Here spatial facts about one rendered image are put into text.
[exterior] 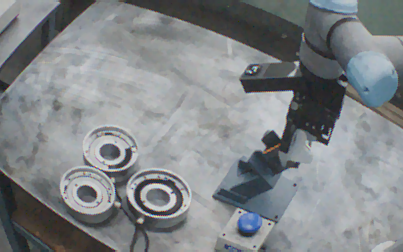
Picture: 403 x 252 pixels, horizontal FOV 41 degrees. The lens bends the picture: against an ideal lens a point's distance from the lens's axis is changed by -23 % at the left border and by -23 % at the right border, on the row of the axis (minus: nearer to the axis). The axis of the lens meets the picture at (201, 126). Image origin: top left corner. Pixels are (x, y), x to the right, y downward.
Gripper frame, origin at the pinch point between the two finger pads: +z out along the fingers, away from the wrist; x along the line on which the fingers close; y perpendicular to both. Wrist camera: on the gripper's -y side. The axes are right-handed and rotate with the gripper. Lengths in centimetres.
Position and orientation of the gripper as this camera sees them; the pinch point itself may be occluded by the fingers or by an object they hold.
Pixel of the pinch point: (285, 151)
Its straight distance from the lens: 106.2
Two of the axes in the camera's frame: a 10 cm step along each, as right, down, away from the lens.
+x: 4.5, -6.1, 6.6
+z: -1.2, 6.9, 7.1
